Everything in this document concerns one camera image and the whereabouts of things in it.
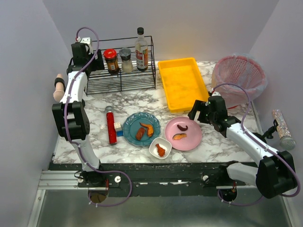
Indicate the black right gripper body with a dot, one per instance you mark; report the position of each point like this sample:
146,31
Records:
199,110

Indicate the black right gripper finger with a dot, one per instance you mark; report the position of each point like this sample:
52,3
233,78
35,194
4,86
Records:
198,106
203,114

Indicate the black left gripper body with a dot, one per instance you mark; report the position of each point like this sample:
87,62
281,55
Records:
97,62

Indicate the red lid sauce jar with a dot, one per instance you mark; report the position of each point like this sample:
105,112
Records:
110,56

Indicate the pink round plate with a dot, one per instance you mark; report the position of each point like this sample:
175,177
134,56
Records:
194,133

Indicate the grey cap salt grinder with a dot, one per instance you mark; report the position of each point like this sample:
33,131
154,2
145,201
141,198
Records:
125,54

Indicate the dark sauce glass bottle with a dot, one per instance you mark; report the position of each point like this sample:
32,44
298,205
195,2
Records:
141,50

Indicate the teal glass plate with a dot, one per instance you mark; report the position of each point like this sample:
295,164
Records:
134,122

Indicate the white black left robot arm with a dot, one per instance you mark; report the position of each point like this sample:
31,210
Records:
69,114

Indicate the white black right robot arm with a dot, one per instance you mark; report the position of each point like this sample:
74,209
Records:
275,172

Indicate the yellow plastic tray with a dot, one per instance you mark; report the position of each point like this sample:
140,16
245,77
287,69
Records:
183,83

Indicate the octopus tentacle toy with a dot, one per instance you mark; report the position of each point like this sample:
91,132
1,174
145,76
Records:
181,128

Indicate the salmon slice toy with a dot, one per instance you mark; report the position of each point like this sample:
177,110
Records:
179,136

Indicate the pink mesh waste basket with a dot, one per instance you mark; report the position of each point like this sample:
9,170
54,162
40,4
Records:
237,72

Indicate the small white square dish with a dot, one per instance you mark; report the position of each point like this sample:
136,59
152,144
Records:
164,144

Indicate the fried chicken drumstick toy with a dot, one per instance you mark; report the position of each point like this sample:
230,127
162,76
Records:
160,150

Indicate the brown grilled meat toy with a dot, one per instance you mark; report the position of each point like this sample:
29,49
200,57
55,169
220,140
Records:
140,133

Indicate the white toy brick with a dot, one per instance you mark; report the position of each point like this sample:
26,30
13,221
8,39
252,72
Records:
117,126

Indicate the red cylindrical can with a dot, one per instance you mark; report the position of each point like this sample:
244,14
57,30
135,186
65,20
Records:
110,125

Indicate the blue toy brick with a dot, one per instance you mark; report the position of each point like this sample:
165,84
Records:
119,133

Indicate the glitter microphone on stand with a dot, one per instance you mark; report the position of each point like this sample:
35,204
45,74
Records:
279,125

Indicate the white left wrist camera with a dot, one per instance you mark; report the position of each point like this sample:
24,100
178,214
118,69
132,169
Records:
88,41

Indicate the black wire rack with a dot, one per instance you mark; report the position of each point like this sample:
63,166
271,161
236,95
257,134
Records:
101,81

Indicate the beige handle on black stand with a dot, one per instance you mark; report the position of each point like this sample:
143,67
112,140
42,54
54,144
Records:
59,88

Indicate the black mounting base rail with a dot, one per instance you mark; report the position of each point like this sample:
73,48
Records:
155,180

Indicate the aluminium extrusion rail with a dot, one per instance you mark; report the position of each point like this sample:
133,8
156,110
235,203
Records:
58,180

